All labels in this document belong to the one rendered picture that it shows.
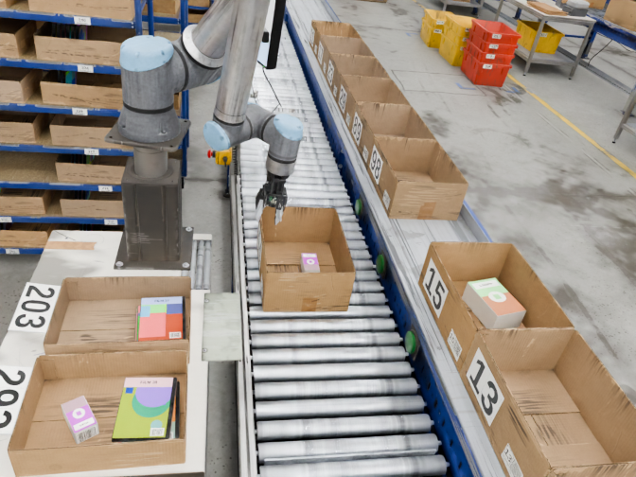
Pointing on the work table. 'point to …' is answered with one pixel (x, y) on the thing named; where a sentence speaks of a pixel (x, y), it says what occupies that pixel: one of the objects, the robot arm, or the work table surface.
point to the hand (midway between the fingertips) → (267, 219)
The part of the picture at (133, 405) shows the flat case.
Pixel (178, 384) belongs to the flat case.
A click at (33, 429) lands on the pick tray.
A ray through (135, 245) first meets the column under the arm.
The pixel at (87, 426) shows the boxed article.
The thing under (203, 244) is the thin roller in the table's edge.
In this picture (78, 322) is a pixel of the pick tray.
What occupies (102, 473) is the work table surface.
